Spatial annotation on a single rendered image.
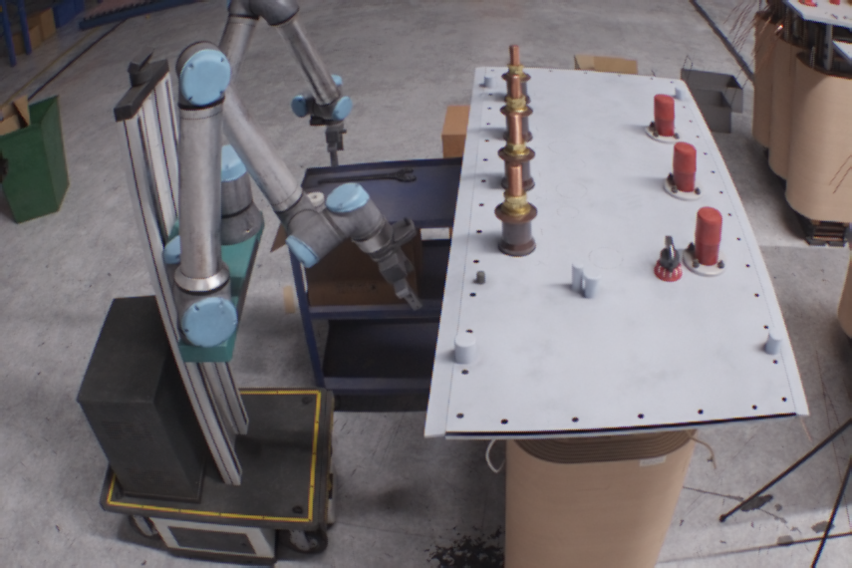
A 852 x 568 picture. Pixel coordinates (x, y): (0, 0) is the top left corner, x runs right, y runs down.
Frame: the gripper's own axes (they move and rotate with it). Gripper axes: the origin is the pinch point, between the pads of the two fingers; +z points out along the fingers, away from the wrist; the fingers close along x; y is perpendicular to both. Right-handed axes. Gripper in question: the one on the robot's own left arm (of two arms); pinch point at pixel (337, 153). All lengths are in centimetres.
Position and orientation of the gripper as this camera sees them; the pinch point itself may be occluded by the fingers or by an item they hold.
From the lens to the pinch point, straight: 315.6
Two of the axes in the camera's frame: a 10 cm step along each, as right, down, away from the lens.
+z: 0.7, 7.9, 6.1
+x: 0.4, -6.1, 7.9
